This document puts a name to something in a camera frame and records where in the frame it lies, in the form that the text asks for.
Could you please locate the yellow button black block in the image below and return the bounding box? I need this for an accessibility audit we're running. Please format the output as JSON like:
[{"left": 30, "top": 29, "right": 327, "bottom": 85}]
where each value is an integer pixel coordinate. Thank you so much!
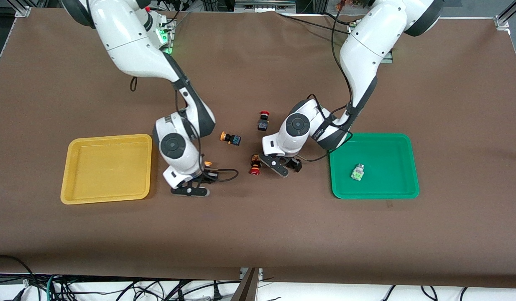
[{"left": 220, "top": 131, "right": 242, "bottom": 147}]

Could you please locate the brown table cover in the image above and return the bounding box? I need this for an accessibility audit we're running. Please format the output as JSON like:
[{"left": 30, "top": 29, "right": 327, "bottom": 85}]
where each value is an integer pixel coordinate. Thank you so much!
[{"left": 0, "top": 8, "right": 516, "bottom": 289}]

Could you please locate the yellow plastic tray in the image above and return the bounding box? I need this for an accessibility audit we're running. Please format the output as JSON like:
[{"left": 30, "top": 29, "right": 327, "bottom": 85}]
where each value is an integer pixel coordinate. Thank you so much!
[{"left": 60, "top": 134, "right": 153, "bottom": 205}]

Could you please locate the green plastic tray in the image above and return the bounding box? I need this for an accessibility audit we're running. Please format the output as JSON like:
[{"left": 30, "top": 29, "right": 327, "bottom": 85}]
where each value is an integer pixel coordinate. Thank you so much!
[{"left": 328, "top": 133, "right": 420, "bottom": 199}]

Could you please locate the grey metal box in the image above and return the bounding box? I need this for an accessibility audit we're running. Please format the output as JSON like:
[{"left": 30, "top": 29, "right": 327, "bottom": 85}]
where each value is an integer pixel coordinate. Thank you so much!
[{"left": 234, "top": 0, "right": 297, "bottom": 12}]

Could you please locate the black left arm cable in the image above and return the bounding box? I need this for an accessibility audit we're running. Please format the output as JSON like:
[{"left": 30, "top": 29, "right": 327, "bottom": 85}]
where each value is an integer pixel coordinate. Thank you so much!
[{"left": 300, "top": 0, "right": 355, "bottom": 163}]

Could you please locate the black cable on table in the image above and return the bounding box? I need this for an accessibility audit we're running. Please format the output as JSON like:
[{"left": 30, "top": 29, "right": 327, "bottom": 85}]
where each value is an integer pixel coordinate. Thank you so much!
[{"left": 277, "top": 12, "right": 353, "bottom": 34}]

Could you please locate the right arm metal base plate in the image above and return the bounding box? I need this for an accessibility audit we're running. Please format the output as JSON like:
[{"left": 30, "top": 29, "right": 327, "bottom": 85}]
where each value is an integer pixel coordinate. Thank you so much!
[{"left": 157, "top": 12, "right": 176, "bottom": 56}]

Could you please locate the black floor cable tangle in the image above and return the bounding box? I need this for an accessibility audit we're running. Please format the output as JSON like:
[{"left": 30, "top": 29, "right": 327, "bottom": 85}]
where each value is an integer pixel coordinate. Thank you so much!
[{"left": 53, "top": 277, "right": 225, "bottom": 301}]

